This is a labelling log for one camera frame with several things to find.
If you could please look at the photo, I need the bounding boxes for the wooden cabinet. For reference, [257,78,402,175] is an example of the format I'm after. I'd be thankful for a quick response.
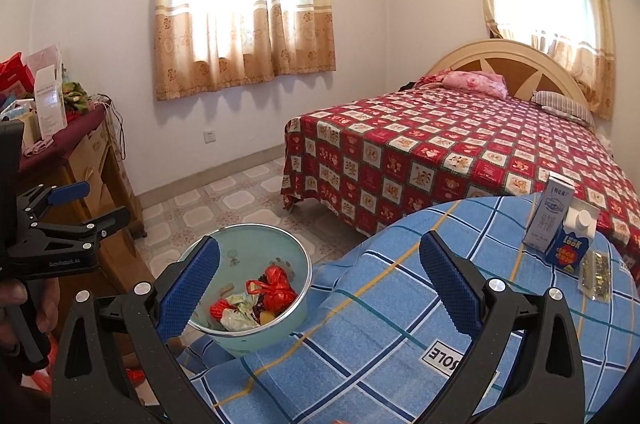
[0,101,151,355]

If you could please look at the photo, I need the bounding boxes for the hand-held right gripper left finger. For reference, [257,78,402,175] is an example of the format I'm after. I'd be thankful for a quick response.
[50,234,223,424]

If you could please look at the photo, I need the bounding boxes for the narrow beige patterned curtain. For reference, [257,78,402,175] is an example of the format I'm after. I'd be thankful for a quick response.
[464,0,616,121]

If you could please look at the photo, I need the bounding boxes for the white tall carton box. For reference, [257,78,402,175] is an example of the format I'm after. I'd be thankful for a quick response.
[522,171,575,252]

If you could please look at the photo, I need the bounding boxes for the person's left hand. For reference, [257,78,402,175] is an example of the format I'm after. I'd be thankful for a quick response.
[0,279,62,355]

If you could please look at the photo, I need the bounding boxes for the cream wooden headboard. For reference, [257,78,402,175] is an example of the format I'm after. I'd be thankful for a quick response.
[427,38,593,104]

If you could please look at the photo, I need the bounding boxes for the red gift bag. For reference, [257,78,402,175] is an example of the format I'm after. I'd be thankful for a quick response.
[0,52,28,97]

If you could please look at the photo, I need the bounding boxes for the colourful crumpled cloth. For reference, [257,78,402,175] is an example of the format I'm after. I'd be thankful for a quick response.
[62,81,92,112]

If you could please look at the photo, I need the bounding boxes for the light green plastic bag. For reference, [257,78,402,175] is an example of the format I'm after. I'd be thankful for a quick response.
[220,294,261,332]

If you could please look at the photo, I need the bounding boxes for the thin cable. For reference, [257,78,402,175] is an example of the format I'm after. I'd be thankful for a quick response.
[97,92,127,161]

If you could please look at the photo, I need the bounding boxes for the striped pillow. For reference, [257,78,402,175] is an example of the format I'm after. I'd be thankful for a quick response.
[531,90,596,127]

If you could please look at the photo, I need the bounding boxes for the blue milk carton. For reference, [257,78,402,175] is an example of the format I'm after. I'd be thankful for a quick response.
[545,201,598,275]

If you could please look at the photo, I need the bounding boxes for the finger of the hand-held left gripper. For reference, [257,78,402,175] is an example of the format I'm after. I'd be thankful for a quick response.
[17,206,132,251]
[17,181,92,217]

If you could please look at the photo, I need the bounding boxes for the pink pillow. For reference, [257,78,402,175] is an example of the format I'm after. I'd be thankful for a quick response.
[440,71,508,98]

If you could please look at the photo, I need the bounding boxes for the blue checkered tablecloth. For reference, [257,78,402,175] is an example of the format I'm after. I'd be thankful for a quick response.
[175,193,640,424]

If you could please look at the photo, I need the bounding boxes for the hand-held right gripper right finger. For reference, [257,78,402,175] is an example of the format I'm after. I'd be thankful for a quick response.
[419,231,588,424]

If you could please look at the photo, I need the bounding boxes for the wide beige patterned curtain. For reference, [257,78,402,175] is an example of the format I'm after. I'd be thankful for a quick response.
[152,0,337,102]

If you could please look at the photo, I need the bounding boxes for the bed with red quilt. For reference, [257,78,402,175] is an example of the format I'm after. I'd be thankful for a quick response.
[280,84,640,285]

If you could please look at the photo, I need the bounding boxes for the clear plastic packet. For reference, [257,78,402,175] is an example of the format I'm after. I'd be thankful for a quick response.
[577,250,612,302]

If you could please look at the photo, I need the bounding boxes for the pink cloth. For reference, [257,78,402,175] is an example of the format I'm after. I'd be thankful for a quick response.
[22,138,56,157]

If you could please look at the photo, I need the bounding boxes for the light blue trash bin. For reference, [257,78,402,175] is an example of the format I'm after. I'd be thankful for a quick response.
[177,224,315,359]

